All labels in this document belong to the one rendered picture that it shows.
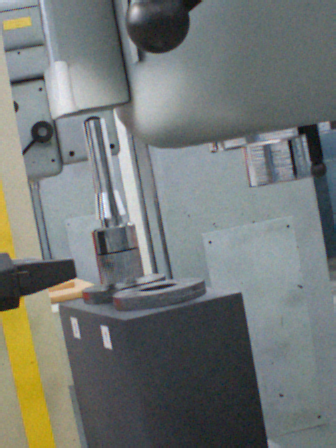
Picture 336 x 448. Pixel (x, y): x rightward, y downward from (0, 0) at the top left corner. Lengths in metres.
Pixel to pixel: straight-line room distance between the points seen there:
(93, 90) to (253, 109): 0.09
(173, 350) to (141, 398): 0.05
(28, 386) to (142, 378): 1.43
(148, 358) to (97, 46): 0.42
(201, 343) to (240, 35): 0.47
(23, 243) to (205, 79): 1.80
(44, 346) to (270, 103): 1.83
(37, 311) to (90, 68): 1.78
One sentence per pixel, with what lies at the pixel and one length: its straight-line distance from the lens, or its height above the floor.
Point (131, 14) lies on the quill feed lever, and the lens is 0.47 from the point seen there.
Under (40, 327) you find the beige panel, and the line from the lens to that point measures 2.34.
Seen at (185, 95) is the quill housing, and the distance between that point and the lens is 0.54.
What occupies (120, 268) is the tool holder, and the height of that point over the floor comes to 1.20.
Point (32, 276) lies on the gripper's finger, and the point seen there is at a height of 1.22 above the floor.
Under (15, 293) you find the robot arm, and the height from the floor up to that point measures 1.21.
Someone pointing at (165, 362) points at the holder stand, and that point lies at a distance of 0.94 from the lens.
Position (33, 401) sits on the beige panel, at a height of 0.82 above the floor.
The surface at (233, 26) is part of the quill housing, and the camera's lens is 0.52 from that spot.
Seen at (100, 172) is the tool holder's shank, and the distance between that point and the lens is 1.07.
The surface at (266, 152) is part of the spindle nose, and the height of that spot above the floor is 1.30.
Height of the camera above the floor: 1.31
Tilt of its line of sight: 3 degrees down
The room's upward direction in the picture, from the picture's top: 10 degrees counter-clockwise
